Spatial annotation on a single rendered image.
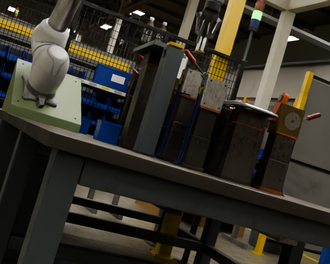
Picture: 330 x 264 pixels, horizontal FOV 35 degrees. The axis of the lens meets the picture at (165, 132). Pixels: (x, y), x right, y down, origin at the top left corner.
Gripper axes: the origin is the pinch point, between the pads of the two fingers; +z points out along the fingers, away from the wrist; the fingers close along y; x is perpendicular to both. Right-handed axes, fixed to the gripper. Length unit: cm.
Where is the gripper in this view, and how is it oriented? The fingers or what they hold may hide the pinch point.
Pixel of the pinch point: (200, 44)
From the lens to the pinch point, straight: 247.3
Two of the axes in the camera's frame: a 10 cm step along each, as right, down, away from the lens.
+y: 9.3, 2.8, 2.2
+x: -2.0, -0.7, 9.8
